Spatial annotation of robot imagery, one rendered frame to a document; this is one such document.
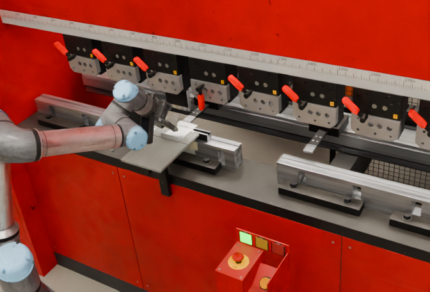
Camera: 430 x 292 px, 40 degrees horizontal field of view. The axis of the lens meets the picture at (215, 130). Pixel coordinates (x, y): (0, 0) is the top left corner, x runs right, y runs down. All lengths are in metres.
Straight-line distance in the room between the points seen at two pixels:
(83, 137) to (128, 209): 0.86
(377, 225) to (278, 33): 0.71
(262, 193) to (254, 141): 1.86
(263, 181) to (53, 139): 0.83
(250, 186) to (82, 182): 0.85
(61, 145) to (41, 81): 1.18
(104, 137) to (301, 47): 0.66
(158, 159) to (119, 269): 0.93
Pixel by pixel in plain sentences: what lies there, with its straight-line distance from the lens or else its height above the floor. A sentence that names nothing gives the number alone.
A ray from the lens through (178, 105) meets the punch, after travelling 2.28.
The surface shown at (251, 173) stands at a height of 0.88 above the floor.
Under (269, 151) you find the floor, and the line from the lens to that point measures 3.90.
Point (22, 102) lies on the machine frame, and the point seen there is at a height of 0.96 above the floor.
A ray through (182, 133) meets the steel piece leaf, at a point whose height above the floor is 1.00.
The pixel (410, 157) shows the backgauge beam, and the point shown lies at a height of 0.93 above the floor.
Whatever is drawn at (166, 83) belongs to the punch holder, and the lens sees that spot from 2.21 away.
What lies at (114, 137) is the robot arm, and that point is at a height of 1.26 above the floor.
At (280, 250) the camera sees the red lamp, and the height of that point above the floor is 0.81.
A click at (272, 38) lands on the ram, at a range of 1.89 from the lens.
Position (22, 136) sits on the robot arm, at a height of 1.38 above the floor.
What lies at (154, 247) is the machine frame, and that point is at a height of 0.43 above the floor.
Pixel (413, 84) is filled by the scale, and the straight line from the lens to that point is 1.79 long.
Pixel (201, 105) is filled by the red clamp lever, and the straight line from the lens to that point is 2.11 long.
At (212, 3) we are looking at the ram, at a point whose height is 1.55.
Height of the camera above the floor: 2.23
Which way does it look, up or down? 33 degrees down
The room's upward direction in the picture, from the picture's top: 6 degrees counter-clockwise
